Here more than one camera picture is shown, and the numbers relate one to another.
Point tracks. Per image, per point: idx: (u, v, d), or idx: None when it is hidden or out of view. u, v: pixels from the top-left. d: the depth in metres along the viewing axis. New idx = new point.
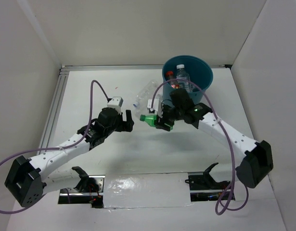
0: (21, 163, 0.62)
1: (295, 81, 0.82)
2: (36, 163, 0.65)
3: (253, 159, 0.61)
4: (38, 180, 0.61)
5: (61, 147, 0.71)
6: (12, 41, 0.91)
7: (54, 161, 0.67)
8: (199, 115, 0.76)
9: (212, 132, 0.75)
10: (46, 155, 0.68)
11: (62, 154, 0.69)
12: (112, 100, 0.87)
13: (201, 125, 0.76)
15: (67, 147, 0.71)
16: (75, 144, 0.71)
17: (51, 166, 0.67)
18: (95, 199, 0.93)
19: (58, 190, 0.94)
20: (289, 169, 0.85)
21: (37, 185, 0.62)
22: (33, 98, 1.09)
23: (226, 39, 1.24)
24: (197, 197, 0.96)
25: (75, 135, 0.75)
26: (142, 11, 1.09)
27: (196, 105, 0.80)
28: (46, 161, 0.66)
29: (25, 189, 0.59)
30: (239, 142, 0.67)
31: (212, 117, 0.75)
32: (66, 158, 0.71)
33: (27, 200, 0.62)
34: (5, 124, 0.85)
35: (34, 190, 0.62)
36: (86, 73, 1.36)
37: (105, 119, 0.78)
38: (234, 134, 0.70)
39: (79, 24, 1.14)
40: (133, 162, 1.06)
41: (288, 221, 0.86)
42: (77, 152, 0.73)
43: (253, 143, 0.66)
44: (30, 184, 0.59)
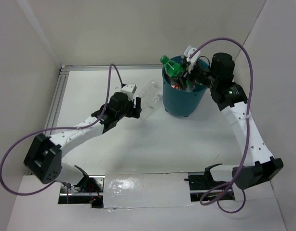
0: (42, 140, 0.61)
1: (295, 81, 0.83)
2: (56, 141, 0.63)
3: (260, 171, 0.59)
4: (58, 155, 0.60)
5: (78, 126, 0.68)
6: (12, 40, 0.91)
7: (72, 140, 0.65)
8: (231, 100, 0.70)
9: (233, 124, 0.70)
10: (65, 133, 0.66)
11: (79, 134, 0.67)
12: (125, 85, 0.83)
13: (228, 112, 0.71)
15: (84, 128, 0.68)
16: (91, 125, 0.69)
17: (70, 145, 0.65)
18: (95, 199, 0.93)
19: (58, 190, 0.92)
20: (289, 168, 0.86)
21: (57, 161, 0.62)
22: (34, 98, 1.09)
23: (226, 40, 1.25)
24: (197, 197, 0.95)
25: (90, 118, 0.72)
26: (143, 11, 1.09)
27: (232, 86, 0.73)
28: (65, 138, 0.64)
29: (46, 164, 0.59)
30: (255, 149, 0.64)
31: (244, 109, 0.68)
32: (83, 137, 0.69)
33: (47, 177, 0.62)
34: (5, 123, 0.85)
35: (54, 167, 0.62)
36: (86, 73, 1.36)
37: (116, 103, 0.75)
38: (254, 137, 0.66)
39: (80, 23, 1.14)
40: (133, 162, 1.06)
41: (288, 221, 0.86)
42: (92, 133, 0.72)
43: (268, 157, 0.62)
44: (51, 159, 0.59)
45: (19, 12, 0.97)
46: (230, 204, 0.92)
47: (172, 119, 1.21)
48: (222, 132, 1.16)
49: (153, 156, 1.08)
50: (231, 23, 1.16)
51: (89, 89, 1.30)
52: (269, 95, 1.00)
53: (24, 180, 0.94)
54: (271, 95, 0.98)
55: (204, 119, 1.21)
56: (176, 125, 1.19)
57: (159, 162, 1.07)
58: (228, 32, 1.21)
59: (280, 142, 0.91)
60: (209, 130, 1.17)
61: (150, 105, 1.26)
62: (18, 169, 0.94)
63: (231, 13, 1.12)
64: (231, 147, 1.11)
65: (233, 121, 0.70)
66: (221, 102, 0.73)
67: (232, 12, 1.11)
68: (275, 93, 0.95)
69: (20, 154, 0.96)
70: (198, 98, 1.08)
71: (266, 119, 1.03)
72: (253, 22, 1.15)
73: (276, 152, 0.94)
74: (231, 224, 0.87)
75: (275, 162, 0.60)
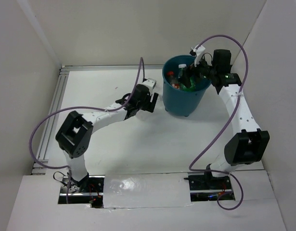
0: (75, 117, 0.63)
1: (295, 81, 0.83)
2: (87, 118, 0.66)
3: (245, 137, 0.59)
4: (91, 131, 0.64)
5: (106, 109, 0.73)
6: (12, 40, 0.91)
7: (101, 120, 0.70)
8: (225, 82, 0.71)
9: (227, 103, 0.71)
10: (94, 112, 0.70)
11: (107, 115, 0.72)
12: (147, 81, 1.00)
13: (222, 92, 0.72)
15: (111, 111, 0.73)
16: (116, 109, 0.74)
17: (98, 124, 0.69)
18: (95, 199, 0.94)
19: (58, 190, 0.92)
20: (289, 168, 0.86)
21: (87, 137, 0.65)
22: (34, 98, 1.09)
23: (225, 40, 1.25)
24: (197, 197, 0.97)
25: (115, 104, 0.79)
26: (143, 11, 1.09)
27: (229, 72, 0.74)
28: (96, 117, 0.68)
29: (79, 137, 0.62)
30: (243, 121, 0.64)
31: (238, 89, 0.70)
32: (108, 120, 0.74)
33: (76, 151, 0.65)
34: (5, 123, 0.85)
35: (84, 142, 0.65)
36: (86, 73, 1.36)
37: (139, 93, 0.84)
38: (244, 111, 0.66)
39: (79, 23, 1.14)
40: (133, 162, 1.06)
41: (288, 221, 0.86)
42: (116, 118, 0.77)
43: (255, 129, 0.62)
44: (84, 133, 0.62)
45: (19, 12, 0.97)
46: (228, 203, 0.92)
47: (172, 119, 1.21)
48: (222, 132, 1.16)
49: (153, 156, 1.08)
50: (231, 23, 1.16)
51: (89, 89, 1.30)
52: (269, 95, 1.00)
53: (25, 180, 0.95)
54: (271, 95, 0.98)
55: (204, 119, 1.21)
56: (176, 124, 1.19)
57: (159, 162, 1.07)
58: (228, 32, 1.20)
59: (280, 142, 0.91)
60: (209, 130, 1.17)
61: None
62: (19, 169, 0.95)
63: (231, 13, 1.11)
64: None
65: (226, 100, 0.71)
66: (218, 85, 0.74)
67: (232, 12, 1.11)
68: (275, 93, 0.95)
69: (20, 153, 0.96)
70: (198, 97, 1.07)
71: (266, 119, 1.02)
72: (252, 22, 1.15)
73: (276, 152, 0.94)
74: (230, 224, 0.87)
75: (261, 133, 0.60)
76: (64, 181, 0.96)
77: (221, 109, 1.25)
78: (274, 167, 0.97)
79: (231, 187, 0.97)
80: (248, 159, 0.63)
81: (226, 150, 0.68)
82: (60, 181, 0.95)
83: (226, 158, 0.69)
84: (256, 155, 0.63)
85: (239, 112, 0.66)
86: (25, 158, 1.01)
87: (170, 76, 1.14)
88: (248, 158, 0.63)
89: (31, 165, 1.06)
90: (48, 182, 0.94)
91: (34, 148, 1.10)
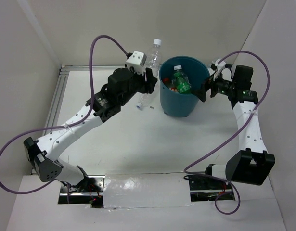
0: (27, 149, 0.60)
1: (295, 82, 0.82)
2: (43, 145, 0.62)
3: (249, 156, 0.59)
4: (46, 162, 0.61)
5: (66, 125, 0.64)
6: (12, 41, 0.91)
7: (60, 141, 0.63)
8: (241, 97, 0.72)
9: (239, 119, 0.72)
10: (53, 135, 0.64)
11: (69, 133, 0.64)
12: (132, 56, 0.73)
13: (236, 108, 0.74)
15: (74, 125, 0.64)
16: (82, 120, 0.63)
17: (60, 146, 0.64)
18: (95, 199, 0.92)
19: (59, 190, 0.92)
20: (289, 168, 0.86)
21: (51, 164, 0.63)
22: (34, 98, 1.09)
23: (226, 40, 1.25)
24: (197, 197, 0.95)
25: (84, 109, 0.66)
26: (143, 11, 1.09)
27: (247, 90, 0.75)
28: (53, 142, 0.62)
29: (38, 171, 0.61)
30: (250, 139, 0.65)
31: (252, 107, 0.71)
32: (75, 135, 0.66)
33: (47, 177, 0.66)
34: (5, 124, 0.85)
35: (50, 168, 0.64)
36: (86, 73, 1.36)
37: (114, 84, 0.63)
38: (254, 130, 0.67)
39: (79, 23, 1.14)
40: (133, 163, 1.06)
41: (288, 221, 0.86)
42: (86, 129, 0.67)
43: (261, 149, 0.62)
44: (39, 167, 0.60)
45: (18, 12, 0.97)
46: (227, 203, 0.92)
47: (172, 119, 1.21)
48: (222, 133, 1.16)
49: (153, 157, 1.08)
50: (231, 23, 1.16)
51: (89, 89, 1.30)
52: (269, 96, 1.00)
53: (25, 180, 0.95)
54: (271, 96, 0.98)
55: (204, 119, 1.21)
56: (176, 125, 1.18)
57: (159, 163, 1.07)
58: (228, 32, 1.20)
59: (280, 142, 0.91)
60: (209, 130, 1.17)
61: (151, 105, 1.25)
62: (19, 169, 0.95)
63: (231, 13, 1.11)
64: (231, 147, 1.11)
65: (238, 116, 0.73)
66: (234, 100, 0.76)
67: (232, 12, 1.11)
68: (275, 93, 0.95)
69: (19, 153, 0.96)
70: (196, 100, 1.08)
71: (266, 118, 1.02)
72: (253, 22, 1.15)
73: (276, 151, 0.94)
74: (230, 224, 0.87)
75: (266, 155, 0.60)
76: None
77: (221, 109, 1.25)
78: (273, 167, 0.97)
79: (231, 187, 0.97)
80: (248, 180, 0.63)
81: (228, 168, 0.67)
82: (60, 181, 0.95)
83: (226, 175, 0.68)
84: (257, 178, 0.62)
85: (248, 130, 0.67)
86: (25, 158, 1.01)
87: (166, 82, 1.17)
88: (249, 179, 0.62)
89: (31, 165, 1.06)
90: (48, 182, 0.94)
91: None
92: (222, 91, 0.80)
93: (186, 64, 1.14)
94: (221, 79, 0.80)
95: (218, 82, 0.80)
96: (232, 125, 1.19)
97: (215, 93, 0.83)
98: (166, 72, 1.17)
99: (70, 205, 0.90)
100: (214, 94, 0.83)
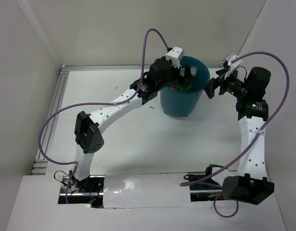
0: (82, 118, 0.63)
1: None
2: (94, 118, 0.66)
3: (246, 183, 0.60)
4: (98, 132, 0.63)
5: (115, 103, 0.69)
6: (12, 41, 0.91)
7: (110, 116, 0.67)
8: (250, 112, 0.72)
9: (244, 134, 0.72)
10: (103, 110, 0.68)
11: (116, 110, 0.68)
12: (171, 50, 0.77)
13: (242, 121, 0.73)
15: (122, 104, 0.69)
16: (128, 100, 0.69)
17: (108, 121, 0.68)
18: (95, 199, 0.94)
19: (58, 190, 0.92)
20: (289, 168, 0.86)
21: (99, 136, 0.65)
22: (34, 98, 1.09)
23: (226, 40, 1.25)
24: (197, 197, 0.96)
25: (129, 91, 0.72)
26: (143, 11, 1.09)
27: (258, 101, 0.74)
28: (103, 116, 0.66)
29: (89, 139, 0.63)
30: (250, 163, 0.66)
31: (260, 124, 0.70)
32: (120, 113, 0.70)
33: (91, 148, 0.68)
34: (5, 124, 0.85)
35: (97, 140, 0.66)
36: (86, 73, 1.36)
37: (156, 71, 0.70)
38: (257, 154, 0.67)
39: (80, 24, 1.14)
40: (133, 162, 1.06)
41: (288, 221, 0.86)
42: (130, 108, 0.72)
43: (261, 176, 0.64)
44: (92, 136, 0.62)
45: (19, 11, 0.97)
46: (227, 204, 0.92)
47: (172, 119, 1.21)
48: (222, 133, 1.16)
49: (153, 157, 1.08)
50: (231, 23, 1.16)
51: (89, 89, 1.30)
52: (270, 96, 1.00)
53: (25, 180, 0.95)
54: (272, 96, 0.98)
55: (205, 119, 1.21)
56: (176, 125, 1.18)
57: (159, 163, 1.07)
58: (228, 32, 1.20)
59: (280, 142, 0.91)
60: (209, 131, 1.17)
61: (151, 105, 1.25)
62: (19, 169, 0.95)
63: (231, 13, 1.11)
64: (230, 147, 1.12)
65: (243, 132, 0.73)
66: (241, 111, 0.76)
67: (233, 12, 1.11)
68: (276, 93, 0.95)
69: (20, 153, 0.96)
70: (196, 99, 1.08)
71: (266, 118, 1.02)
72: (253, 22, 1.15)
73: (276, 151, 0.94)
74: (230, 225, 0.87)
75: (265, 183, 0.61)
76: (64, 181, 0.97)
77: (221, 109, 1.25)
78: (274, 167, 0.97)
79: None
80: (243, 199, 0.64)
81: (224, 184, 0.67)
82: (60, 181, 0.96)
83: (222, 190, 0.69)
84: (253, 198, 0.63)
85: (251, 152, 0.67)
86: (25, 158, 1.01)
87: None
88: (245, 198, 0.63)
89: (31, 165, 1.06)
90: (49, 182, 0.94)
91: (33, 148, 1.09)
92: (231, 92, 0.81)
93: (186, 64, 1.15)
94: (233, 79, 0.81)
95: (229, 81, 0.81)
96: (232, 125, 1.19)
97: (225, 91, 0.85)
98: None
99: (70, 205, 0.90)
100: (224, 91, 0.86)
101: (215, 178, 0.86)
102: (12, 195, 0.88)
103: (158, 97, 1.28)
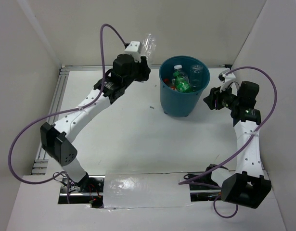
0: (47, 132, 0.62)
1: None
2: (61, 127, 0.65)
3: (245, 179, 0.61)
4: (67, 142, 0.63)
5: (80, 108, 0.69)
6: (11, 41, 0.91)
7: (77, 122, 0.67)
8: (244, 117, 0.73)
9: (238, 138, 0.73)
10: (68, 117, 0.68)
11: (83, 114, 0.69)
12: (129, 45, 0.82)
13: (237, 126, 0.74)
15: (87, 107, 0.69)
16: (94, 101, 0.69)
17: (76, 127, 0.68)
18: (95, 199, 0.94)
19: (59, 190, 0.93)
20: (289, 167, 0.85)
21: (68, 146, 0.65)
22: (33, 97, 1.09)
23: (226, 40, 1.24)
24: (197, 197, 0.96)
25: (93, 92, 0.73)
26: (142, 11, 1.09)
27: (250, 108, 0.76)
28: (69, 123, 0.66)
29: (58, 152, 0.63)
30: (247, 162, 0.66)
31: (254, 127, 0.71)
32: (88, 117, 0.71)
33: (65, 160, 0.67)
34: (4, 123, 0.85)
35: (68, 151, 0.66)
36: (86, 73, 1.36)
37: (120, 66, 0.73)
38: (252, 153, 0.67)
39: (79, 23, 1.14)
40: (133, 162, 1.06)
41: (288, 221, 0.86)
42: (98, 108, 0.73)
43: (258, 174, 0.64)
44: (60, 147, 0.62)
45: (18, 11, 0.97)
46: (228, 205, 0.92)
47: (172, 119, 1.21)
48: (222, 133, 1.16)
49: (153, 157, 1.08)
50: (231, 22, 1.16)
51: (88, 89, 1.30)
52: (269, 96, 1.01)
53: (25, 180, 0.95)
54: (271, 96, 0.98)
55: (205, 118, 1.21)
56: (176, 125, 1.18)
57: (159, 163, 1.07)
58: (228, 32, 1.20)
59: (280, 142, 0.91)
60: (209, 130, 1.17)
61: (151, 105, 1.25)
62: (19, 169, 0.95)
63: (231, 13, 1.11)
64: (230, 147, 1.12)
65: (238, 134, 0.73)
66: (236, 117, 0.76)
67: (233, 12, 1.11)
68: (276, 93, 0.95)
69: (19, 153, 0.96)
70: (193, 99, 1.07)
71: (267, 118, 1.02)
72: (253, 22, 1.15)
73: (276, 151, 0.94)
74: (230, 224, 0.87)
75: (263, 180, 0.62)
76: (64, 181, 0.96)
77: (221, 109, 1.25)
78: (274, 167, 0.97)
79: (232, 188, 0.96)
80: (243, 202, 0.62)
81: (223, 188, 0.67)
82: (59, 181, 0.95)
83: (221, 194, 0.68)
84: (253, 202, 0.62)
85: (247, 152, 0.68)
86: (25, 158, 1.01)
87: (168, 84, 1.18)
88: (244, 201, 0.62)
89: (31, 165, 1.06)
90: (48, 182, 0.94)
91: (33, 149, 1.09)
92: (226, 104, 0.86)
93: (185, 64, 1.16)
94: (227, 92, 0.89)
95: (224, 93, 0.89)
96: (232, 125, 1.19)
97: (222, 105, 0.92)
98: (163, 74, 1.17)
99: (70, 204, 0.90)
100: (221, 105, 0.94)
101: (214, 178, 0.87)
102: (12, 195, 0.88)
103: (158, 97, 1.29)
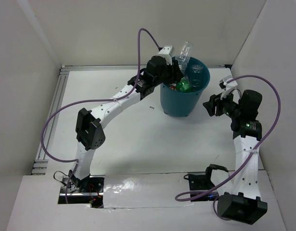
0: (83, 116, 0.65)
1: None
2: (96, 114, 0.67)
3: (240, 202, 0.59)
4: (100, 128, 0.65)
5: (115, 99, 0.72)
6: (11, 41, 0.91)
7: (110, 112, 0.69)
8: (244, 131, 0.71)
9: (238, 154, 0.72)
10: (103, 106, 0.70)
11: (116, 106, 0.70)
12: (162, 49, 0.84)
13: (237, 140, 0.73)
15: (121, 99, 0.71)
16: (127, 96, 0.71)
17: (109, 117, 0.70)
18: (95, 199, 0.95)
19: (58, 190, 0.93)
20: (289, 166, 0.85)
21: (100, 132, 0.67)
22: (33, 97, 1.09)
23: (226, 40, 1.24)
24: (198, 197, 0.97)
25: (127, 87, 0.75)
26: (143, 11, 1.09)
27: (251, 121, 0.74)
28: (104, 111, 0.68)
29: (91, 136, 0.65)
30: (244, 183, 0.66)
31: (254, 144, 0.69)
32: (120, 109, 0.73)
33: (94, 145, 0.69)
34: (5, 123, 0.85)
35: (99, 135, 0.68)
36: (86, 73, 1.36)
37: (152, 67, 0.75)
38: (250, 173, 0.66)
39: (79, 23, 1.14)
40: (133, 162, 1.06)
41: (288, 221, 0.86)
42: (130, 103, 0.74)
43: (254, 195, 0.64)
44: (94, 132, 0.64)
45: (18, 11, 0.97)
46: None
47: (172, 119, 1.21)
48: (222, 133, 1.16)
49: (153, 157, 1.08)
50: (231, 22, 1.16)
51: (88, 89, 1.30)
52: (269, 96, 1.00)
53: (25, 180, 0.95)
54: (271, 96, 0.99)
55: (205, 118, 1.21)
56: (176, 125, 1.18)
57: (159, 162, 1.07)
58: (228, 32, 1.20)
59: (280, 142, 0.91)
60: (209, 131, 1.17)
61: (151, 105, 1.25)
62: (19, 169, 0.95)
63: (231, 13, 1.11)
64: (230, 147, 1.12)
65: (238, 150, 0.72)
66: (237, 130, 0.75)
67: (232, 12, 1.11)
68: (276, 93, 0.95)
69: (20, 153, 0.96)
70: (193, 99, 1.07)
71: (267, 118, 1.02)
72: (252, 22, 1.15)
73: (276, 150, 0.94)
74: (230, 224, 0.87)
75: (259, 202, 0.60)
76: (64, 181, 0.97)
77: None
78: (274, 167, 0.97)
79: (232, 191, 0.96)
80: (238, 216, 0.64)
81: (220, 200, 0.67)
82: (60, 181, 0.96)
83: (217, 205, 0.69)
84: (248, 217, 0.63)
85: (245, 171, 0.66)
86: (25, 158, 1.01)
87: None
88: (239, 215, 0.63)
89: (31, 165, 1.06)
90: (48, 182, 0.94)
91: (33, 149, 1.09)
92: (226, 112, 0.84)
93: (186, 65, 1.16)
94: (229, 99, 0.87)
95: (225, 101, 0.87)
96: None
97: (223, 111, 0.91)
98: None
99: (70, 204, 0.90)
100: (221, 112, 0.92)
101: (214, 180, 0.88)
102: (12, 195, 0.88)
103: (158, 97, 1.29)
